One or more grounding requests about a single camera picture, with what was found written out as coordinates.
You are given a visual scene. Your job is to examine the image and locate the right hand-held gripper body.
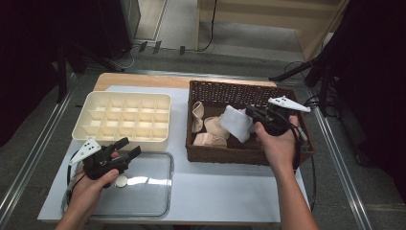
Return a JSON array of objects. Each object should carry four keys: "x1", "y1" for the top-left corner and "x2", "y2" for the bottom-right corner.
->
[{"x1": 252, "y1": 95, "x2": 312, "y2": 137}]

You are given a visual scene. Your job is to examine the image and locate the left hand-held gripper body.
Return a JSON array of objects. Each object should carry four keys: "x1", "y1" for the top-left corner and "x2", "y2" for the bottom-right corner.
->
[{"x1": 68, "y1": 137, "x2": 130, "y2": 190}]

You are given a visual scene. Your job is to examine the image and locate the white sock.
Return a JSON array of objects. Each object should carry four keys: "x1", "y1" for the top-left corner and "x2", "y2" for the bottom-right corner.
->
[{"x1": 219, "y1": 104, "x2": 256, "y2": 144}]

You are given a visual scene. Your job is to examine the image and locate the cream divided storage box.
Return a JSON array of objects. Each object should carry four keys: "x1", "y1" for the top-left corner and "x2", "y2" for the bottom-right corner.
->
[{"x1": 71, "y1": 90, "x2": 172, "y2": 152}]

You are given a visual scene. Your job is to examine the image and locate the brown wicker basket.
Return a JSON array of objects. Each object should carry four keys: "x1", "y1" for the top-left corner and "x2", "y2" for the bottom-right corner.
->
[{"x1": 185, "y1": 80, "x2": 317, "y2": 168}]

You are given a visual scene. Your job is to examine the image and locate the clear plastic box lid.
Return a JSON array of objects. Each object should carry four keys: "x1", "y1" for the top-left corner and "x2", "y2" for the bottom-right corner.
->
[{"x1": 90, "y1": 151, "x2": 175, "y2": 219}]

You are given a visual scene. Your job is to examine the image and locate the thin peach sock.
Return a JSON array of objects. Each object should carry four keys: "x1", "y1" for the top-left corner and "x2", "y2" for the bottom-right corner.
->
[
  {"x1": 192, "y1": 132, "x2": 228, "y2": 149},
  {"x1": 191, "y1": 101, "x2": 206, "y2": 134}
]

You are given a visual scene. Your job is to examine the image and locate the person's right hand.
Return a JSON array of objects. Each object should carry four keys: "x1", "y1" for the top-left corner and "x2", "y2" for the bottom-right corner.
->
[{"x1": 254, "y1": 114, "x2": 301, "y2": 171}]

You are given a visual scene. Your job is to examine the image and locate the person's left hand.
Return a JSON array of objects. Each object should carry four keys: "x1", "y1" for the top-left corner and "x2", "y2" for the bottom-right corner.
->
[{"x1": 68, "y1": 152, "x2": 121, "y2": 209}]

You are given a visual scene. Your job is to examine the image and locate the black tripod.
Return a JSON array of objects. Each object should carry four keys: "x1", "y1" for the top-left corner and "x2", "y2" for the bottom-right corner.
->
[{"x1": 268, "y1": 47, "x2": 339, "y2": 118}]

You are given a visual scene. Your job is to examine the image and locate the black metal stand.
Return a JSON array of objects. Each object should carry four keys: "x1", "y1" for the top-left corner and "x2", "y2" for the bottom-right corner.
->
[{"x1": 54, "y1": 41, "x2": 127, "y2": 104}]

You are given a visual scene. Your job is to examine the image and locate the black curtain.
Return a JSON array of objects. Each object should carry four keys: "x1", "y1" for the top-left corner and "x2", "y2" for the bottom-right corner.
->
[
  {"x1": 0, "y1": 0, "x2": 132, "y2": 148},
  {"x1": 319, "y1": 0, "x2": 406, "y2": 205}
]

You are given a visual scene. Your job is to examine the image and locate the light wooden shelf unit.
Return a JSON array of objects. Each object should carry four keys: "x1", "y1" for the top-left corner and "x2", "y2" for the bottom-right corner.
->
[{"x1": 195, "y1": 0, "x2": 350, "y2": 61}]

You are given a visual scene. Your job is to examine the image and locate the dark metal cabinet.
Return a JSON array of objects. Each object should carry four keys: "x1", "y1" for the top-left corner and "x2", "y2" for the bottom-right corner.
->
[{"x1": 97, "y1": 0, "x2": 142, "y2": 60}]

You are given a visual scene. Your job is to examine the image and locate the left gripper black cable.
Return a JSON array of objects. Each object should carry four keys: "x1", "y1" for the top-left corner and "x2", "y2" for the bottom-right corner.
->
[{"x1": 65, "y1": 152, "x2": 84, "y2": 209}]

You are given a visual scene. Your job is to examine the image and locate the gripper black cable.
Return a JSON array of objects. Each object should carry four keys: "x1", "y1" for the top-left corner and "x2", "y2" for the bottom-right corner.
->
[
  {"x1": 286, "y1": 123, "x2": 318, "y2": 213},
  {"x1": 65, "y1": 152, "x2": 84, "y2": 209}
]

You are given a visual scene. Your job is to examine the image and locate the black floor cables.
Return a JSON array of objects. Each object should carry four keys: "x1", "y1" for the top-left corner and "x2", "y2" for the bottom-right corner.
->
[{"x1": 283, "y1": 60, "x2": 324, "y2": 116}]

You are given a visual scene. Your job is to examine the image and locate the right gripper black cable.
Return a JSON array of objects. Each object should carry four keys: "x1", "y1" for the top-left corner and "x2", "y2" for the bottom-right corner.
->
[{"x1": 286, "y1": 123, "x2": 318, "y2": 213}]

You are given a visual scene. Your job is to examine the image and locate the aluminium frame rail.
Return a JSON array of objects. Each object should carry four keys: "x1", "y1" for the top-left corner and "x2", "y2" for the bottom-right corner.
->
[
  {"x1": 305, "y1": 87, "x2": 374, "y2": 230},
  {"x1": 132, "y1": 69, "x2": 307, "y2": 84},
  {"x1": 0, "y1": 73, "x2": 79, "y2": 221}
]

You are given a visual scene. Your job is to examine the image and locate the white floor cable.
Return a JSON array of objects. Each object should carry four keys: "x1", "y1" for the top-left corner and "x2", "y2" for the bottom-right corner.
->
[{"x1": 109, "y1": 44, "x2": 137, "y2": 71}]

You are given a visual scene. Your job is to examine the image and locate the black hanging cable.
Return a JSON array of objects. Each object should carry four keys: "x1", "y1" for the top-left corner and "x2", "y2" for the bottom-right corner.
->
[{"x1": 195, "y1": 0, "x2": 218, "y2": 53}]

